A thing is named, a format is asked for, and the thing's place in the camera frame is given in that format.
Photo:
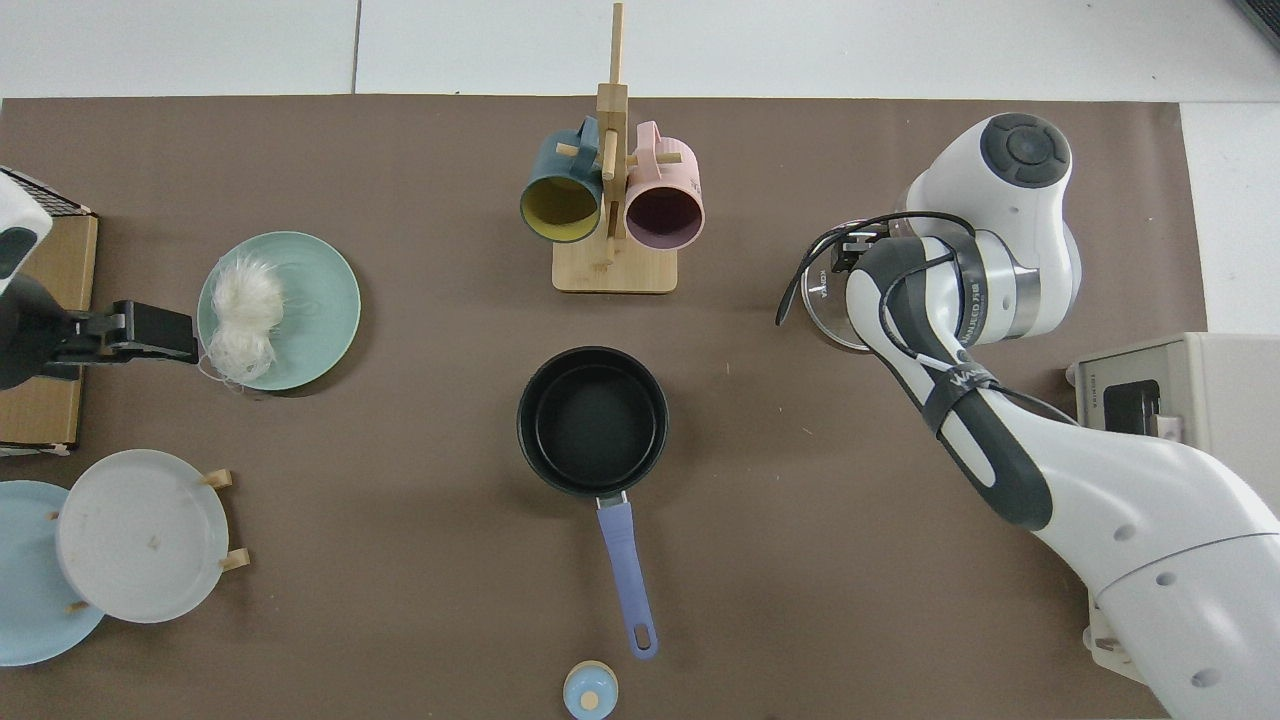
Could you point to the light blue round plate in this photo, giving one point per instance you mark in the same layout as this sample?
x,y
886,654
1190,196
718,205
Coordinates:
x,y
30,620

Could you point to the wooden plate rack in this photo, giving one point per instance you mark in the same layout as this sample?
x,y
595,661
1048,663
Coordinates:
x,y
216,478

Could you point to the pink cup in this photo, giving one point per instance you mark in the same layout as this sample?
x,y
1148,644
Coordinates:
x,y
665,215

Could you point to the dark teal cup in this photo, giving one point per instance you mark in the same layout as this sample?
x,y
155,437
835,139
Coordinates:
x,y
560,205

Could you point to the grey round plate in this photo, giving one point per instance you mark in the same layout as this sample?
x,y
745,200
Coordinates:
x,y
140,535

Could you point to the dark grey panel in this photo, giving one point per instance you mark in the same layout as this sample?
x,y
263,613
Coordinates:
x,y
1262,18

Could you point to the white vermicelli bundle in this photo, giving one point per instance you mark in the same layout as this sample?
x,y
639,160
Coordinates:
x,y
245,310

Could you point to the wooden cup stand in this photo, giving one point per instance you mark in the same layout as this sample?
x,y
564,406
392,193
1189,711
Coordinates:
x,y
615,276

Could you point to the pale toaster oven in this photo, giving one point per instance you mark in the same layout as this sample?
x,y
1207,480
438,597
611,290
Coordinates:
x,y
1230,390

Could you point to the small blue round thing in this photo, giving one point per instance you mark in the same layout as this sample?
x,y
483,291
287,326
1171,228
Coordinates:
x,y
590,692

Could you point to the green round plate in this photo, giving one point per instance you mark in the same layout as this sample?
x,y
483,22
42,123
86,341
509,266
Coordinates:
x,y
315,300

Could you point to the brown table cloth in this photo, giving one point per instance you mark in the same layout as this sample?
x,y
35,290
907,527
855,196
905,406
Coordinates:
x,y
420,580

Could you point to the glass lid blue knob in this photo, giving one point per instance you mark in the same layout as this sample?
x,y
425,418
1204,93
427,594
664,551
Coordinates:
x,y
830,315

